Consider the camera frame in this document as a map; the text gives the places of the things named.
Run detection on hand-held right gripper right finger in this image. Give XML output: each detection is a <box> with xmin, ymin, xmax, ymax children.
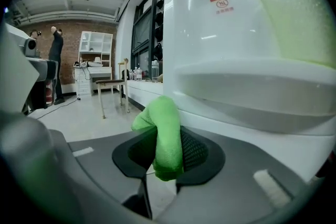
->
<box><xmin>156</xmin><ymin>125</ymin><xmax>312</xmax><ymax>224</ymax></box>

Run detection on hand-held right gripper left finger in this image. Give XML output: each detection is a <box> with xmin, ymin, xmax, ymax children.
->
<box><xmin>66</xmin><ymin>125</ymin><xmax>158</xmax><ymax>220</ymax></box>

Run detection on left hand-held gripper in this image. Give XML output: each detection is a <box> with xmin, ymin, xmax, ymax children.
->
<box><xmin>17</xmin><ymin>37</ymin><xmax>60</xmax><ymax>82</ymax></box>

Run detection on green cleaning cloth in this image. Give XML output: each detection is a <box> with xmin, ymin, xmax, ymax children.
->
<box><xmin>130</xmin><ymin>95</ymin><xmax>185</xmax><ymax>182</ymax></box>

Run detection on white water dispenser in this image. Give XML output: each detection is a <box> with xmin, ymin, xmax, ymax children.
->
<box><xmin>162</xmin><ymin>0</ymin><xmax>336</xmax><ymax>184</ymax></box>

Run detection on white shelf desk unit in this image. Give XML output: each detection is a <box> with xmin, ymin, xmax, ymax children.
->
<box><xmin>74</xmin><ymin>30</ymin><xmax>114</xmax><ymax>97</ymax></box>

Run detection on wooden chair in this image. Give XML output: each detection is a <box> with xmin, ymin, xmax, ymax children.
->
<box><xmin>94</xmin><ymin>58</ymin><xmax>131</xmax><ymax>120</ymax></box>

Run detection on white low counter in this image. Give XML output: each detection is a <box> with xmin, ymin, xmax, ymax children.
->
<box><xmin>125</xmin><ymin>79</ymin><xmax>165</xmax><ymax>115</ymax></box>

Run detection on row of small bottles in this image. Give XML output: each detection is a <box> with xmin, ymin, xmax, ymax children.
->
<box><xmin>128</xmin><ymin>66</ymin><xmax>144</xmax><ymax>82</ymax></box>

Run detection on group of black caps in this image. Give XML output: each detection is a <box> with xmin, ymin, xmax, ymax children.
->
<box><xmin>153</xmin><ymin>0</ymin><xmax>165</xmax><ymax>61</ymax></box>

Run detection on green translucent cup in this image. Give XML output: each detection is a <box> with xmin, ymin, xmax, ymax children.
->
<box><xmin>250</xmin><ymin>0</ymin><xmax>336</xmax><ymax>69</ymax></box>

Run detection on black floor cable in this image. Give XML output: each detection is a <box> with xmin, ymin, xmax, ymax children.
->
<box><xmin>33</xmin><ymin>98</ymin><xmax>81</xmax><ymax>121</ymax></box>

